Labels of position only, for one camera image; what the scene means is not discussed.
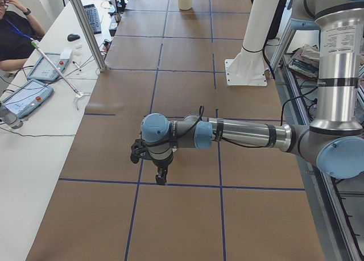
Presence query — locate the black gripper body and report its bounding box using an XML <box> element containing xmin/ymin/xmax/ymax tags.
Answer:
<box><xmin>146</xmin><ymin>146</ymin><xmax>173</xmax><ymax>168</ymax></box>

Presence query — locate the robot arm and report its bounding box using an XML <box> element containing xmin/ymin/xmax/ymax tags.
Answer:
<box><xmin>130</xmin><ymin>0</ymin><xmax>363</xmax><ymax>185</ymax></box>

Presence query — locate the far teach pendant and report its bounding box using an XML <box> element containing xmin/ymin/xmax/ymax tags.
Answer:
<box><xmin>26</xmin><ymin>52</ymin><xmax>70</xmax><ymax>83</ymax></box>

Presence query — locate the teach pendant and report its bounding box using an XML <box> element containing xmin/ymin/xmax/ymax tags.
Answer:
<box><xmin>3</xmin><ymin>79</ymin><xmax>53</xmax><ymax>118</ymax></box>
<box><xmin>26</xmin><ymin>52</ymin><xmax>70</xmax><ymax>83</ymax></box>

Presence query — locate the near teach pendant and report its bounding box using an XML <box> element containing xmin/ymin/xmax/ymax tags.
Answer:
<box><xmin>3</xmin><ymin>79</ymin><xmax>53</xmax><ymax>118</ymax></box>

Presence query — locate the black computer mouse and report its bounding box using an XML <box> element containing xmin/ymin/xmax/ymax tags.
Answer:
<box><xmin>67</xmin><ymin>34</ymin><xmax>80</xmax><ymax>42</ymax></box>

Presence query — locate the black computer keyboard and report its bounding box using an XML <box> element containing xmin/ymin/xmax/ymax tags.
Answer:
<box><xmin>83</xmin><ymin>4</ymin><xmax>102</xmax><ymax>34</ymax></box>

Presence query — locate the stack of magazines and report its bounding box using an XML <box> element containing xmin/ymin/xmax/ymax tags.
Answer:
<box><xmin>288</xmin><ymin>44</ymin><xmax>320</xmax><ymax>78</ymax></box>

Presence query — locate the person in black shirt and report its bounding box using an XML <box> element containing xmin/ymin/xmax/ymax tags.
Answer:
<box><xmin>1</xmin><ymin>0</ymin><xmax>46</xmax><ymax>72</ymax></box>

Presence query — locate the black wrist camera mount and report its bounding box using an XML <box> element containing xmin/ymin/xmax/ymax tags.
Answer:
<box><xmin>130</xmin><ymin>139</ymin><xmax>148</xmax><ymax>164</ymax></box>

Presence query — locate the green handled reacher grabber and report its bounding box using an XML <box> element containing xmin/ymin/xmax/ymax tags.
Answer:
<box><xmin>31</xmin><ymin>40</ymin><xmax>91</xmax><ymax>111</ymax></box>

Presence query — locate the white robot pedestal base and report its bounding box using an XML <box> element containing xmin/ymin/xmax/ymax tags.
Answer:
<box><xmin>225</xmin><ymin>0</ymin><xmax>286</xmax><ymax>86</ymax></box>

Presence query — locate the aluminium frame post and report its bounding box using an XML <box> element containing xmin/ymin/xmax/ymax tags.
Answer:
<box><xmin>69</xmin><ymin>0</ymin><xmax>106</xmax><ymax>72</ymax></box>

